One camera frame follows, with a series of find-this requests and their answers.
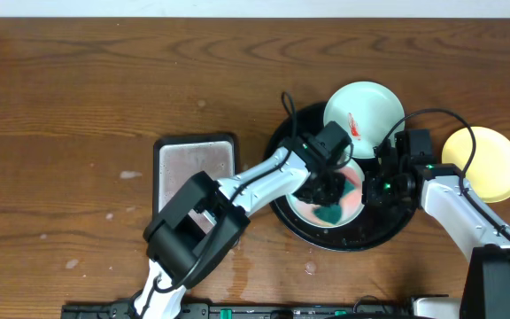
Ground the yellow plate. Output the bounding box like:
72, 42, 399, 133
442, 127, 510, 203

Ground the black rectangular soapy water tray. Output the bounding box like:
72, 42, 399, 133
152, 133, 237, 247

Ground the green scrubbing sponge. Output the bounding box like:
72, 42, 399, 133
313, 181, 355, 225

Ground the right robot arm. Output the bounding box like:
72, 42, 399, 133
363, 129, 510, 318

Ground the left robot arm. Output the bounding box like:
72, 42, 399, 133
132, 121, 352, 318

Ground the round black serving tray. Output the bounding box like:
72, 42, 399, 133
264, 102, 415, 252

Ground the pale green plate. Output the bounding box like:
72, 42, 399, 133
323, 82, 405, 159
286, 159, 365, 228

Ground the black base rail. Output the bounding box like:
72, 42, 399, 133
60, 301, 413, 319

